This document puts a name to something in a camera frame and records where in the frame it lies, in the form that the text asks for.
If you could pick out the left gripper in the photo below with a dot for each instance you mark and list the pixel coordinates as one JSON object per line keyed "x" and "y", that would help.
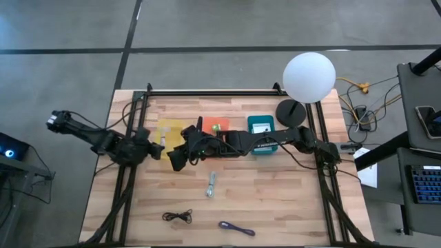
{"x": 131, "y": 151}

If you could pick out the white globe lamp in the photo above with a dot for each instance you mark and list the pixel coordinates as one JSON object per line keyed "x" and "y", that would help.
{"x": 309, "y": 77}

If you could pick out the black desk leg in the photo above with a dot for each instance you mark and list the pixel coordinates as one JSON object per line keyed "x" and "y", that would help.
{"x": 382, "y": 151}

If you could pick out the black metal table frame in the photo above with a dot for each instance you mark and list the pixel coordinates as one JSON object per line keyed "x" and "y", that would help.
{"x": 224, "y": 93}

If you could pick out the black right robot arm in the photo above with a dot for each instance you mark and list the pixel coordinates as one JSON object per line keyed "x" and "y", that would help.
{"x": 293, "y": 137}

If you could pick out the black backlit keyboard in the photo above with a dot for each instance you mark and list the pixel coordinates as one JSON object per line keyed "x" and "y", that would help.
{"x": 427, "y": 186}

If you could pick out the black smartphone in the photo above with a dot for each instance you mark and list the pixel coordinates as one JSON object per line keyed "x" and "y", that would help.
{"x": 425, "y": 120}

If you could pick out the dark office desk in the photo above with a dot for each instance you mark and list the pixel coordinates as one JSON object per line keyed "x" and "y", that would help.
{"x": 420, "y": 217}

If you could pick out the black device with blue light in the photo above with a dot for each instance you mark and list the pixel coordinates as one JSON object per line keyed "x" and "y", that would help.
{"x": 17, "y": 144}

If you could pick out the yellow translucent plastic bin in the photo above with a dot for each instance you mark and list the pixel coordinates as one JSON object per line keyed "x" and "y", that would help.
{"x": 177, "y": 137}

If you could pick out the black pole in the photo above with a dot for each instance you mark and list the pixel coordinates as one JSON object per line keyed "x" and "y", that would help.
{"x": 427, "y": 60}

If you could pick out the grey metal cart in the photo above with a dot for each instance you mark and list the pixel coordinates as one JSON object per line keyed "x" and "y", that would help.
{"x": 20, "y": 172}

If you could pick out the teal plastic bin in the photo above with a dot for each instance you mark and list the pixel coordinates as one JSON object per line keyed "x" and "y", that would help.
{"x": 249, "y": 122}

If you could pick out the orange translucent plastic bin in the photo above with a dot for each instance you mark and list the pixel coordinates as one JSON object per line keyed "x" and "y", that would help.
{"x": 208, "y": 124}

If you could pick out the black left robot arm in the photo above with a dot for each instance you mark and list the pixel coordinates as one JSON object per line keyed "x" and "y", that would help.
{"x": 86, "y": 134}

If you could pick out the black power adapter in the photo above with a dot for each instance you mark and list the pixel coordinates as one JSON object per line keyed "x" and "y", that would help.
{"x": 363, "y": 118}

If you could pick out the white paper sheet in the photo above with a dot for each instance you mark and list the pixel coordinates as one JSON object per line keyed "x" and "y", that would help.
{"x": 368, "y": 174}

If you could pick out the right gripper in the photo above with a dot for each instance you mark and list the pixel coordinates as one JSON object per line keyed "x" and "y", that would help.
{"x": 205, "y": 146}

